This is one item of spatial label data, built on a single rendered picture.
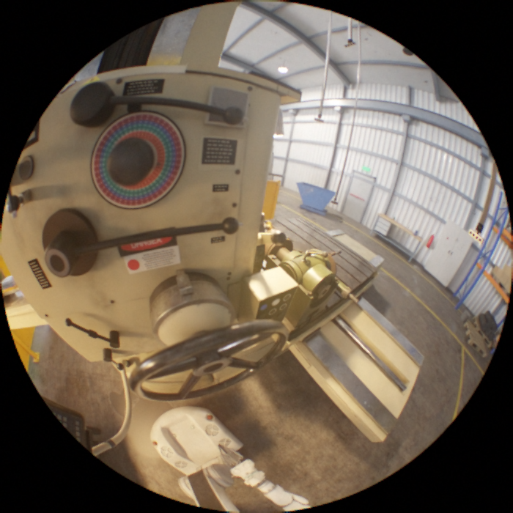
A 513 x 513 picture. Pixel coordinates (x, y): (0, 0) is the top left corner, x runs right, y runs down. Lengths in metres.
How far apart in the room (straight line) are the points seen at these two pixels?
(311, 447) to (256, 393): 0.80
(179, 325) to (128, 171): 0.31
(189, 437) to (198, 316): 1.18
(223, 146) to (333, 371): 1.19
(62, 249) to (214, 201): 0.31
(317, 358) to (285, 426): 0.86
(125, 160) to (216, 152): 0.18
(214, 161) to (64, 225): 0.32
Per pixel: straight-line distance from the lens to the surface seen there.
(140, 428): 1.89
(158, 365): 0.24
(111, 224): 0.36
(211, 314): 0.39
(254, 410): 1.70
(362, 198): 7.87
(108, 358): 0.70
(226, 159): 0.35
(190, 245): 0.39
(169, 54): 1.16
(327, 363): 1.16
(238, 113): 0.30
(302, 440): 1.83
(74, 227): 0.37
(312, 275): 0.72
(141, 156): 0.23
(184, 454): 1.47
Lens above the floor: 1.69
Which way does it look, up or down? 34 degrees down
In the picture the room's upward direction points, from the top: 10 degrees clockwise
